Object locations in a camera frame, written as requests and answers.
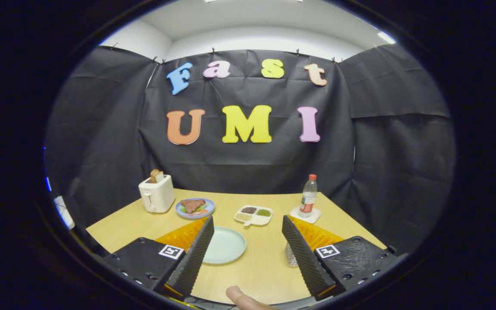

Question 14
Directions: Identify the black backdrop cloth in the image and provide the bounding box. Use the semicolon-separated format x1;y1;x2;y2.
43;43;457;254

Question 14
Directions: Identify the light green plate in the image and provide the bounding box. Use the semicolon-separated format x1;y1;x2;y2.
203;226;247;265

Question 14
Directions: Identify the white toaster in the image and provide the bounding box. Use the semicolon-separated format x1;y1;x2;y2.
138;174;176;214

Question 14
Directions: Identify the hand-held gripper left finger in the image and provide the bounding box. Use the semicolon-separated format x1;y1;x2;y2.
102;215;215;301

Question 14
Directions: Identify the metal wire basket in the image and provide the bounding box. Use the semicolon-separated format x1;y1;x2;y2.
285;242;299;268

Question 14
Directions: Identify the brown steak piece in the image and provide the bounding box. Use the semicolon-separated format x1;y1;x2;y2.
180;199;205;214

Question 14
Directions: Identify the clear water bottle red cap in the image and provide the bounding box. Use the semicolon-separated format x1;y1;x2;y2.
298;174;318;218

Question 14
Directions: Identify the white divided dish with beans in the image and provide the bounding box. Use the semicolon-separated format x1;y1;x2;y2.
234;205;273;226

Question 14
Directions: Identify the white square coaster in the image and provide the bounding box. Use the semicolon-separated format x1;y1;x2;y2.
289;206;322;224

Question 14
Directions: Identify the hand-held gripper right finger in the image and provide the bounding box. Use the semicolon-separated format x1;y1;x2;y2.
281;214;398;302

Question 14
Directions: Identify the blue plate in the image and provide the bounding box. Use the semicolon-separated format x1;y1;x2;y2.
175;198;215;220

